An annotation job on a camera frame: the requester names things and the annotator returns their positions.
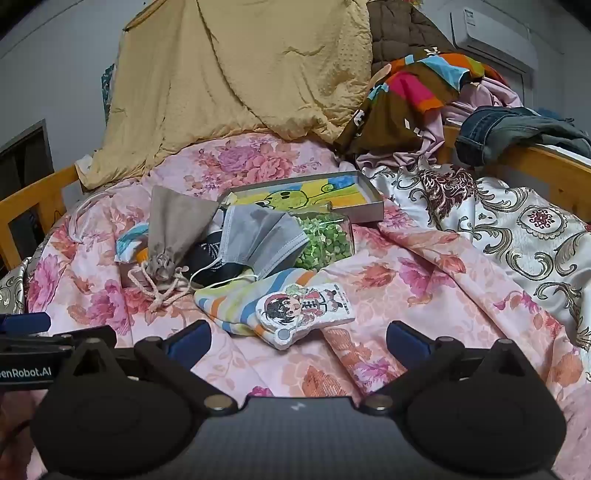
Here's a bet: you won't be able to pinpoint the cartoon figure plush pad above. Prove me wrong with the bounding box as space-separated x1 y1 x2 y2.
255 282 357 350

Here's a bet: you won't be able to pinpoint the pastel striped cloth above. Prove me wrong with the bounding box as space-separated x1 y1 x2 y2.
194 268 319 335

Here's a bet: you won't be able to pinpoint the blue denim jeans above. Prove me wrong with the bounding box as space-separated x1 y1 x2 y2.
455 105 555 167

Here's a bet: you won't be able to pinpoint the grey green garment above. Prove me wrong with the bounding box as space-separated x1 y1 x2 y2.
531 108 591 155

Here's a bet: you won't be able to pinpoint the teal patterned wall hanging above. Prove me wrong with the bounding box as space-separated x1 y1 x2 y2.
100 62 116 125

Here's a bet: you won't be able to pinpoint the cream ornate patterned blanket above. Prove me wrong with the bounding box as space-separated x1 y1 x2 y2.
0 159 591 352

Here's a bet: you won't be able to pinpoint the dark framed panel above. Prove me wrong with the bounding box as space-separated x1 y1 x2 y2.
0 119 51 273

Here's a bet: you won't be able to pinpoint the white air conditioner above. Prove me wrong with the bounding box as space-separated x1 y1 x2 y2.
450 4 539 72

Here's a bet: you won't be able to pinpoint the pink floral bedsheet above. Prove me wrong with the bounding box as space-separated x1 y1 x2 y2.
25 131 591 480

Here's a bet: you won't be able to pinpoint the grey face mask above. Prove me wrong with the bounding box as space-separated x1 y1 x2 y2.
189 204 309 289

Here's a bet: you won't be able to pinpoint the wooden bed frame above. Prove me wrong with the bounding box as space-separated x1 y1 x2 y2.
0 124 591 278

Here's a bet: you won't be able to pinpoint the shallow grey box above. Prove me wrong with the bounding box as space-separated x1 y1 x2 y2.
217 170 385 227

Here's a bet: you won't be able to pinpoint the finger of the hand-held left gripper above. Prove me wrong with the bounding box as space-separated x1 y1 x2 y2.
0 325 116 354
0 312 51 334

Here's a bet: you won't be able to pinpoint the pale pink cloth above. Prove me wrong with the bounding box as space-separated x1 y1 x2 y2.
355 76 525 171

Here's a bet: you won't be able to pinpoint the colourful patchwork cloth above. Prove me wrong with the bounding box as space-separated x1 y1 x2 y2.
335 53 509 155

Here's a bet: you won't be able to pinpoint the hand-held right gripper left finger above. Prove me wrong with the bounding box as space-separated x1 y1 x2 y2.
58 320 238 414

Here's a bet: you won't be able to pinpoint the grey drawstring pouch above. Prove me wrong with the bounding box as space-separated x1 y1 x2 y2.
127 185 220 310

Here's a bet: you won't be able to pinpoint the black cloth white pattern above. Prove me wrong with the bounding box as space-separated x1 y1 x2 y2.
178 231 252 287

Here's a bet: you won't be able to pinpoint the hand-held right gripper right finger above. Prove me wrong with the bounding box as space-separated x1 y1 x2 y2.
361 320 539 412

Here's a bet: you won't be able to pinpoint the brown quilted jacket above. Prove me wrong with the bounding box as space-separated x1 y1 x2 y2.
367 0 455 79

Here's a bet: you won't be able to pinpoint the yellow dotted quilt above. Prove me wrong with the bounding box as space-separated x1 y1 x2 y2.
76 0 375 190

